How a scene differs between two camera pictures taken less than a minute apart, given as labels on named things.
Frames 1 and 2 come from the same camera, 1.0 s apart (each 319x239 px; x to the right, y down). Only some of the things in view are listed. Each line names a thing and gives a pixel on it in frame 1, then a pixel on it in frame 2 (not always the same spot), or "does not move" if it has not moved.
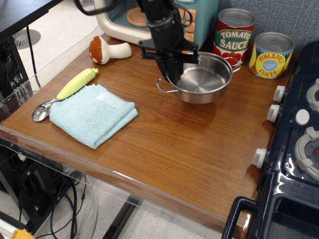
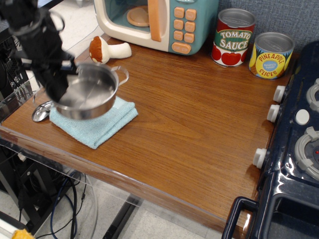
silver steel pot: (205, 82) to (91, 92)
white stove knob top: (279, 93) does not move
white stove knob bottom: (259, 157) does not move
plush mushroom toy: (100, 52) does not move
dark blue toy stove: (287, 206) does not move
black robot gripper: (168, 47) to (42, 54)
